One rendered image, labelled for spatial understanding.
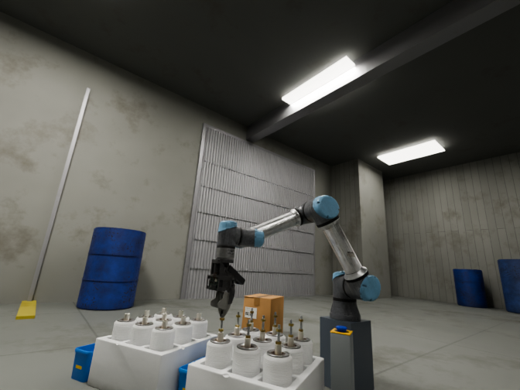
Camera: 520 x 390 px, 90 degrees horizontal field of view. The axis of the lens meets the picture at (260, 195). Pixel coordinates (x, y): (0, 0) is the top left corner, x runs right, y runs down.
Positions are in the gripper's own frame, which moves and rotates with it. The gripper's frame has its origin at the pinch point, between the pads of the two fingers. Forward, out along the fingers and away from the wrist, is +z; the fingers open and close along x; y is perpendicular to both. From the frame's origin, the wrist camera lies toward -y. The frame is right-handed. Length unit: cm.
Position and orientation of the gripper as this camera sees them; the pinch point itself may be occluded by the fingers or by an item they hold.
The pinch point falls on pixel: (224, 313)
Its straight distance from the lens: 110.8
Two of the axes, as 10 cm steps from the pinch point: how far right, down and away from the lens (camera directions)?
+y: -6.5, -2.4, -7.2
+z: -0.6, 9.6, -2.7
